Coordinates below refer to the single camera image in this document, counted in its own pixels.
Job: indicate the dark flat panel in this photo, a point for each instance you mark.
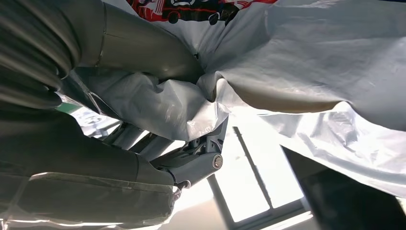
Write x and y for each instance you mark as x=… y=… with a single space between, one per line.
x=349 y=206

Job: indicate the ribbed grey right arm sleeve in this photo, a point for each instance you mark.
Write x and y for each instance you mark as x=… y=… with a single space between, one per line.
x=28 y=54

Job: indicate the grey window frame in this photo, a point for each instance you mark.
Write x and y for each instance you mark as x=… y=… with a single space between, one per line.
x=222 y=206

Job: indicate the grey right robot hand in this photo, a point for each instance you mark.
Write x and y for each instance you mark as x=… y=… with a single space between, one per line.
x=79 y=177

